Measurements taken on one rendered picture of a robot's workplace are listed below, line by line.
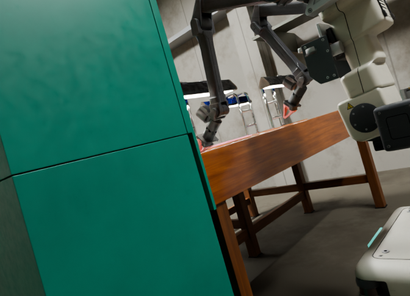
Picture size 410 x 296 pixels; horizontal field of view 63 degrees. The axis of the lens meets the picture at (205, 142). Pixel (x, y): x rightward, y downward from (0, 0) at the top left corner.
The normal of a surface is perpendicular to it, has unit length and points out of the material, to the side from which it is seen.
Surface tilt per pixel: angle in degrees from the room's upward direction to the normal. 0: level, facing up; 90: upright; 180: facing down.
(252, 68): 90
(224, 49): 90
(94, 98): 90
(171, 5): 90
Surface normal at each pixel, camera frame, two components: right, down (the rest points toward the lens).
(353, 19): -0.65, 0.18
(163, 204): 0.70, -0.21
